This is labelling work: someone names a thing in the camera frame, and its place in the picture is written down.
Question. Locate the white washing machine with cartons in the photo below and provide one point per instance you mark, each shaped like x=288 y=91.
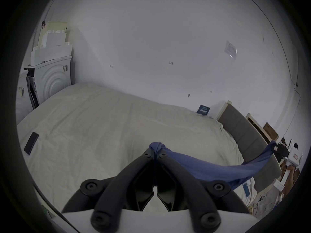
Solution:
x=54 y=79

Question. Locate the dark blue card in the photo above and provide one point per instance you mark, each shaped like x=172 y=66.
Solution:
x=203 y=110

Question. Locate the dark blue shirt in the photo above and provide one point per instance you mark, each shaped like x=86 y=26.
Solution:
x=218 y=171

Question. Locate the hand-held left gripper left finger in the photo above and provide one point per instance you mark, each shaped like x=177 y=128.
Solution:
x=114 y=193

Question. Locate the person's right hand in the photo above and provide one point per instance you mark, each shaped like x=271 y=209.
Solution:
x=290 y=178

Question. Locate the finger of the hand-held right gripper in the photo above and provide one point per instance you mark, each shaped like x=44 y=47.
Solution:
x=279 y=150

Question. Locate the black phone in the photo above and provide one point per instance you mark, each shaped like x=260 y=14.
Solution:
x=31 y=143

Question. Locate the bed with beige sheet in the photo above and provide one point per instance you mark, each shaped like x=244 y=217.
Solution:
x=97 y=120

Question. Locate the grey padded headboard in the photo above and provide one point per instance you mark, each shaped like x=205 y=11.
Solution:
x=243 y=130

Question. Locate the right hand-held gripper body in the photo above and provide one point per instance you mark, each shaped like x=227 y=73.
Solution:
x=294 y=155

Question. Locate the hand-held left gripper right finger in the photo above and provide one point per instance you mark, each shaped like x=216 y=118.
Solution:
x=192 y=190

